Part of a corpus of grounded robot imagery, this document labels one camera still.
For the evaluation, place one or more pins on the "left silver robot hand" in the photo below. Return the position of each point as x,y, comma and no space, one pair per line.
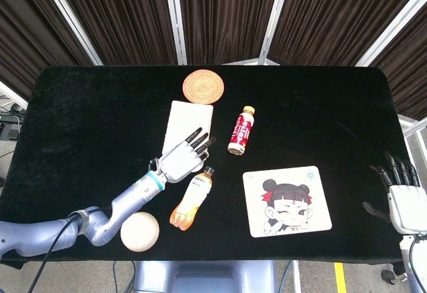
181,163

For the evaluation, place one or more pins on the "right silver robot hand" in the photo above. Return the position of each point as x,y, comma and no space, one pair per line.
408,206

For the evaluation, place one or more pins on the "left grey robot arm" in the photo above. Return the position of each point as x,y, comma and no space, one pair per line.
100,223

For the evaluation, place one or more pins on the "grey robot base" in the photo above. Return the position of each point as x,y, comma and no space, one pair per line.
207,278

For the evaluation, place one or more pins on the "cartoon girl mouse pad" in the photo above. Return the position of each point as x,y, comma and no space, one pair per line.
287,203

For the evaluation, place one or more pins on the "orange drink plastic bottle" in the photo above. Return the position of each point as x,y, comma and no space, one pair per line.
193,199

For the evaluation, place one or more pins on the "white spiral notebook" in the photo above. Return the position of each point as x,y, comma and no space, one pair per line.
190,119

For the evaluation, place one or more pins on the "black caster wheel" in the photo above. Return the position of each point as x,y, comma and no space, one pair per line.
393,271

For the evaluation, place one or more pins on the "red label drink bottle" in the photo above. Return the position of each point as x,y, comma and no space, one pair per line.
241,131

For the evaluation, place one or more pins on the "round woven coaster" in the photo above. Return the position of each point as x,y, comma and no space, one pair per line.
203,86

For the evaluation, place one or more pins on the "cream round ball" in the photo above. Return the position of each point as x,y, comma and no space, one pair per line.
140,233

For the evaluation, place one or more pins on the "black velvet table cloth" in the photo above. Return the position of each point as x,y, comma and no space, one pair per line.
83,123

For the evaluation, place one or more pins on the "white table leg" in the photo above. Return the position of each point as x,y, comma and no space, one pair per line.
296,278

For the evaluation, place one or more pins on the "dark brown pleated curtain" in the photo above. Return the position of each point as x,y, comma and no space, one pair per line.
26,32
407,72
333,16
227,12
116,16

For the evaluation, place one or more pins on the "black equipment box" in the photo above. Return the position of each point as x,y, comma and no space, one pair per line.
11,123

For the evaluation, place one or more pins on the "white metal frame rail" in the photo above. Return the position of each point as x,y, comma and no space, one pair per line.
413,129

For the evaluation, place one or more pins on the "white metal frame post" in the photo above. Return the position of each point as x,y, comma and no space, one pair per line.
71,19
176,19
11,95
275,16
393,27

